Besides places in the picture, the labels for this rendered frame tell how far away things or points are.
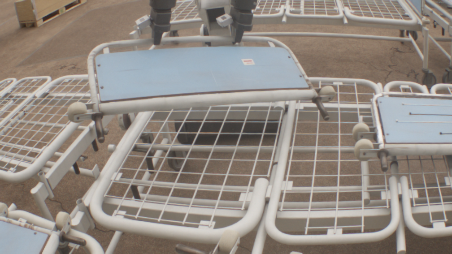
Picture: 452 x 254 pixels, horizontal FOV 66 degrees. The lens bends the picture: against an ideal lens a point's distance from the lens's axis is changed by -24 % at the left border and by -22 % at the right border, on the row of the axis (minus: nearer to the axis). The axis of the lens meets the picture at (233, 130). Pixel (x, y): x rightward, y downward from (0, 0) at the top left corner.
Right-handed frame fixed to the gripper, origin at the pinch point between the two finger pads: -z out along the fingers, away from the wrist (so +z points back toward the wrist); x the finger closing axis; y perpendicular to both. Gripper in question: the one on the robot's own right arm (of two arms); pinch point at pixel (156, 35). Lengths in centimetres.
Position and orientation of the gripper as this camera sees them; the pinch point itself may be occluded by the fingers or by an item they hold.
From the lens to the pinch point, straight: 139.3
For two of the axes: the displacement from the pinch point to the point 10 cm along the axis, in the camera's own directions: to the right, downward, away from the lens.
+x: 4.2, 5.5, -7.2
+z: 1.8, -8.3, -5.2
